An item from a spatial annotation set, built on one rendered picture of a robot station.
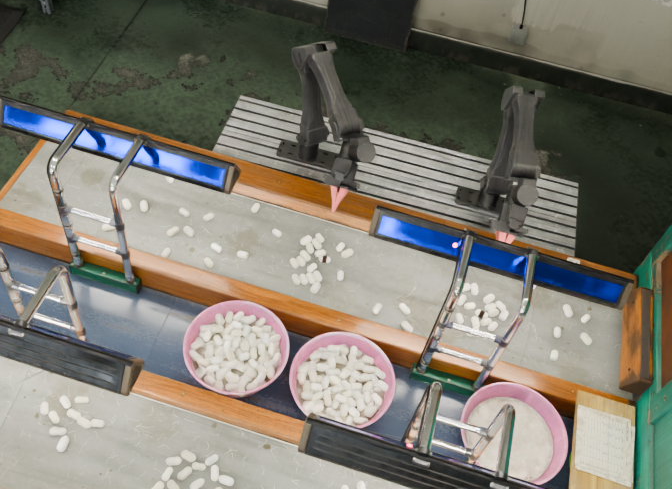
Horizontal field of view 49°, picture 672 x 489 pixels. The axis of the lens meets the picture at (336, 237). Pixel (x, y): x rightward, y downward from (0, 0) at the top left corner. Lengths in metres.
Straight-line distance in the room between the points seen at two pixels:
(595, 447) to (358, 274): 0.75
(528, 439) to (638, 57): 2.48
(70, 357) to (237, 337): 0.53
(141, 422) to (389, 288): 0.74
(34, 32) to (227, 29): 0.95
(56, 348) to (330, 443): 0.56
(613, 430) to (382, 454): 0.74
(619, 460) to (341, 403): 0.69
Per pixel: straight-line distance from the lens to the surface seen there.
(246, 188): 2.19
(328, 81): 2.09
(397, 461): 1.44
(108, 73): 3.74
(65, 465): 1.83
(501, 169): 2.27
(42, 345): 1.55
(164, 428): 1.83
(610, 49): 3.96
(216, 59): 3.80
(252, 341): 1.91
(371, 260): 2.09
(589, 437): 1.96
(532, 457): 1.93
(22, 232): 2.16
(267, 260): 2.06
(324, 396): 1.86
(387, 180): 2.39
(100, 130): 1.89
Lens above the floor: 2.42
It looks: 52 degrees down
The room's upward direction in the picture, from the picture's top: 11 degrees clockwise
